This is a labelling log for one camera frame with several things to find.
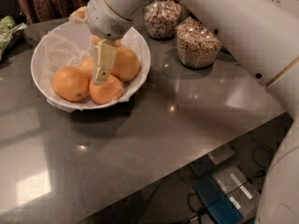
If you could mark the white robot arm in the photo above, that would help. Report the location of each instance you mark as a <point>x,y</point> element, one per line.
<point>264,38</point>

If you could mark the glass cereal jar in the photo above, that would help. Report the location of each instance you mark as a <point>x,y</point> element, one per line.
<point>161,18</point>
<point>197,47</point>

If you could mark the green snack packet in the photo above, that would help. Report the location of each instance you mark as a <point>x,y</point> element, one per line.
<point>10,33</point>

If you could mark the left glass cereal jar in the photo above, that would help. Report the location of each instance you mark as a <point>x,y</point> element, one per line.
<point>161,18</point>

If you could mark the middle glass cereal jar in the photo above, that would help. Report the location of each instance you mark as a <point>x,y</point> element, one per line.
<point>197,47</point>

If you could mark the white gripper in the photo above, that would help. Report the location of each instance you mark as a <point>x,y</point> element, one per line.
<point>104,20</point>

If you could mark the grey floor case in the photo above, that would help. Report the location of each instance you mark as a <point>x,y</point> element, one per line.
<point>240,192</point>

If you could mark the white paper bowl liner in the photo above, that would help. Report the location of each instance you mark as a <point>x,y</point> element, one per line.
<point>59,52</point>

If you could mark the orange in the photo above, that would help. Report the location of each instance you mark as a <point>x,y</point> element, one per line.
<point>107,92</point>
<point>86,67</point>
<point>70,83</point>
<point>126,65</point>
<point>96,39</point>

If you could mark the white bowl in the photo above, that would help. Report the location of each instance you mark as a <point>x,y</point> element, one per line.
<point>62,44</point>

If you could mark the blue box on floor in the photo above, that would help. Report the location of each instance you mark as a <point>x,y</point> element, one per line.
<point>218,205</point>

